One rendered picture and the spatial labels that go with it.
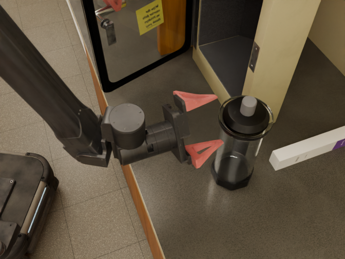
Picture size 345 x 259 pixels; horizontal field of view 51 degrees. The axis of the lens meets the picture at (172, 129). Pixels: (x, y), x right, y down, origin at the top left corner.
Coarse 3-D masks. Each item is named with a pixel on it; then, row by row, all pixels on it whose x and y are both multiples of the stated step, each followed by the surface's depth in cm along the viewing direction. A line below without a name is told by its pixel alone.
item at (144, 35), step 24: (96, 0) 77; (120, 0) 81; (144, 0) 85; (168, 0) 90; (120, 24) 86; (144, 24) 90; (168, 24) 96; (120, 48) 91; (144, 48) 96; (168, 48) 103; (120, 72) 97
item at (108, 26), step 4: (104, 24) 82; (108, 24) 81; (112, 24) 82; (104, 28) 83; (108, 28) 82; (112, 28) 82; (108, 32) 83; (112, 32) 84; (108, 36) 84; (112, 36) 84; (108, 40) 84; (112, 40) 85; (108, 44) 85
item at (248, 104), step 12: (228, 108) 71; (240, 108) 70; (252, 108) 68; (264, 108) 71; (228, 120) 70; (240, 120) 69; (252, 120) 69; (264, 120) 69; (240, 132) 69; (252, 132) 69
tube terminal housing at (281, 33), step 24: (264, 0) 67; (288, 0) 65; (312, 0) 68; (264, 24) 69; (288, 24) 70; (264, 48) 73; (288, 48) 76; (264, 72) 80; (288, 72) 83; (264, 96) 87
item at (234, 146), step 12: (240, 96) 75; (264, 132) 69; (228, 144) 74; (240, 144) 72; (252, 144) 72; (216, 156) 83; (228, 156) 77; (240, 156) 75; (252, 156) 76; (216, 168) 85; (228, 168) 80; (240, 168) 79; (252, 168) 83; (228, 180) 84; (240, 180) 84
